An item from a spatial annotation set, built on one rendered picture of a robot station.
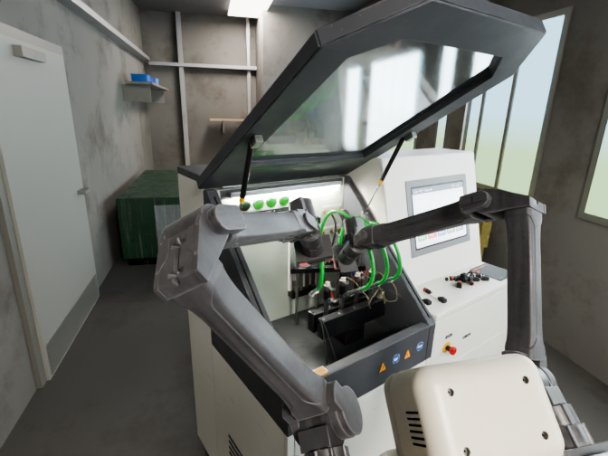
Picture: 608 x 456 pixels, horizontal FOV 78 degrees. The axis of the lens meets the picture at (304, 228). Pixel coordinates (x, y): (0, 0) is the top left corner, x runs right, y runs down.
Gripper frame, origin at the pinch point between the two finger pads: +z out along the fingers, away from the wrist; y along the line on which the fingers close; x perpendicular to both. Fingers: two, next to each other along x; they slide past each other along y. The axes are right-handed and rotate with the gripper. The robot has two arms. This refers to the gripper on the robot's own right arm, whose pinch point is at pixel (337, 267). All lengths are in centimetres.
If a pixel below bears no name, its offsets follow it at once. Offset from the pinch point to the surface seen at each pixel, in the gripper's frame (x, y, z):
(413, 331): -27.7, -25.9, 8.8
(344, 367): 6.4, -33.5, 1.4
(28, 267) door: 138, 69, 127
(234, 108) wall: -86, 523, 451
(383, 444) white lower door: -17, -62, 38
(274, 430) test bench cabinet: 29, -46, 16
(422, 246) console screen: -53, 11, 18
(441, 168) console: -70, 45, 5
